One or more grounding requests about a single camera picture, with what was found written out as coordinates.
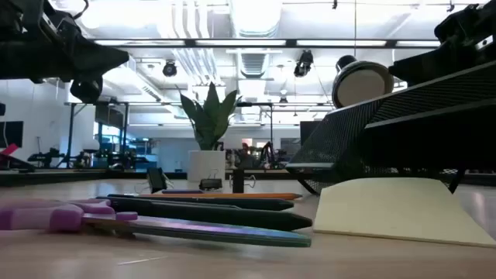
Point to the black mesh desk organizer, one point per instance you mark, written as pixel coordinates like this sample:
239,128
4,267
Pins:
426,135

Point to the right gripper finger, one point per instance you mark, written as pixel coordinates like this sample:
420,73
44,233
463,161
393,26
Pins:
445,60

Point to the orange pencil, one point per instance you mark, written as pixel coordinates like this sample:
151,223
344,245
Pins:
252,196

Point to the black desk lamp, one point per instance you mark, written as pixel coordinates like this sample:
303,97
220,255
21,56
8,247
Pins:
362,87

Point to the black wall screen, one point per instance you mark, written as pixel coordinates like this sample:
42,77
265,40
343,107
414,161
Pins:
11,133

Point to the person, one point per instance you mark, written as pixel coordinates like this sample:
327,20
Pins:
245,149

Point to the yellow sticky note pad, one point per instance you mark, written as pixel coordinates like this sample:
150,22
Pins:
387,209

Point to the black light track bar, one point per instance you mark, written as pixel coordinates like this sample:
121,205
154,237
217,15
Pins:
240,42

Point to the black ceiling spotlight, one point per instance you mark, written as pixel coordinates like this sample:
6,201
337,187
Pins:
304,63
169,68

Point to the purple binder clip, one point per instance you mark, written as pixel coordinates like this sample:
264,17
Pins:
182,191

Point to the black background rig frame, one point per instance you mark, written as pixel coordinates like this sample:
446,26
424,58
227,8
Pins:
71,135

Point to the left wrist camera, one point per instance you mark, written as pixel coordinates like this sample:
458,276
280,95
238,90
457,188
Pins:
86,90

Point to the black background monitor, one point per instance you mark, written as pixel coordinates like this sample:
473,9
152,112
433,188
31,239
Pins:
310,133

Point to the snake plant in white pot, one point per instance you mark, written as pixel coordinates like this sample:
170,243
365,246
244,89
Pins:
211,116

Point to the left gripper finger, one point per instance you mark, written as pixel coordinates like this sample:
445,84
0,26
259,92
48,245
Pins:
97,58

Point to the black aluminium table frame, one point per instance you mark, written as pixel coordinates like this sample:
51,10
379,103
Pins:
77,176

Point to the black binder clip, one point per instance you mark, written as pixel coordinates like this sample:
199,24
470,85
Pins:
211,184
157,180
238,180

